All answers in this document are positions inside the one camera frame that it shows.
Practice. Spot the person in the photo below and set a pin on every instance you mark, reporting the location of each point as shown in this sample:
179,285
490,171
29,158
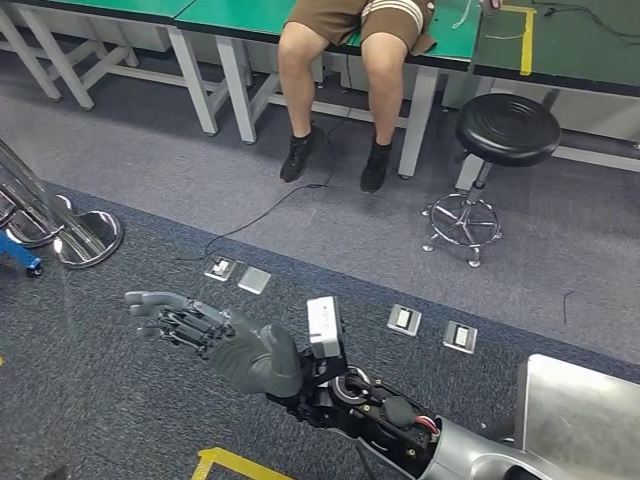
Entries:
385,86

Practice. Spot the dark metal pole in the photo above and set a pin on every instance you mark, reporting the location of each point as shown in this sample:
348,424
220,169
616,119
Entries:
25,212

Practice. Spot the blank steel floor plate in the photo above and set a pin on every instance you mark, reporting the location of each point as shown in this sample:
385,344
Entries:
253,280

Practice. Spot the grey metal bar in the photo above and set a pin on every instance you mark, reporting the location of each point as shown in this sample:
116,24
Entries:
45,199

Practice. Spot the yellow tape on table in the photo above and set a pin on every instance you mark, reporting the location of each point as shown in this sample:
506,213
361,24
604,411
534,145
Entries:
526,46

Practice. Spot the yellow floor tape square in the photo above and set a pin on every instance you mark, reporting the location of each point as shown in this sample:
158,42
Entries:
235,462

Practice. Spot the steel floor socket with plug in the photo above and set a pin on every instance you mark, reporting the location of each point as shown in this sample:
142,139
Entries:
220,268

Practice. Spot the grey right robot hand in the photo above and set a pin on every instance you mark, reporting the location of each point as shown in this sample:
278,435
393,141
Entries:
250,358

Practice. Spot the steel workbench table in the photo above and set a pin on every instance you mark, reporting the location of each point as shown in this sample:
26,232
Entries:
585,424

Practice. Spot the chrome round base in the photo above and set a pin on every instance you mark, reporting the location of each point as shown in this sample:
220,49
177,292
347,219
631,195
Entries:
30,238
103,235

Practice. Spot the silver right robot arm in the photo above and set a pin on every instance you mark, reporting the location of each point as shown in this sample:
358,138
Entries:
475,457

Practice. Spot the dark green top table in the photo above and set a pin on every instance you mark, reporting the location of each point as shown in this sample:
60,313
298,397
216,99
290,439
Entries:
580,46

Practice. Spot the person's hand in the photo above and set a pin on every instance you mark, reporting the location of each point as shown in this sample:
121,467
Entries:
490,4

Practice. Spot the black round stool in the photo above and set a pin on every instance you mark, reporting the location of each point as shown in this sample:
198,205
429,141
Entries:
507,129

